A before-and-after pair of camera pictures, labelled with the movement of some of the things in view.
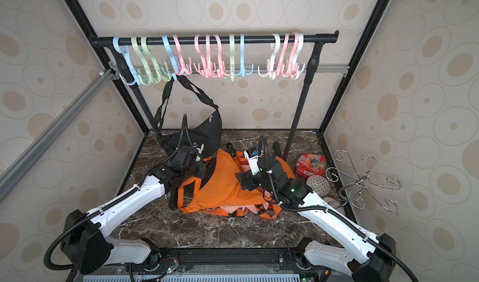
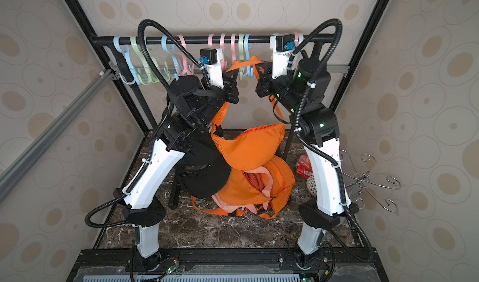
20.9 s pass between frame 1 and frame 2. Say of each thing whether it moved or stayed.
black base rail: stayed
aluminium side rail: stayed
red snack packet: stayed
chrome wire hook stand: stayed
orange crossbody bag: moved
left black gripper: moved
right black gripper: moved
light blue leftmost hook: stayed
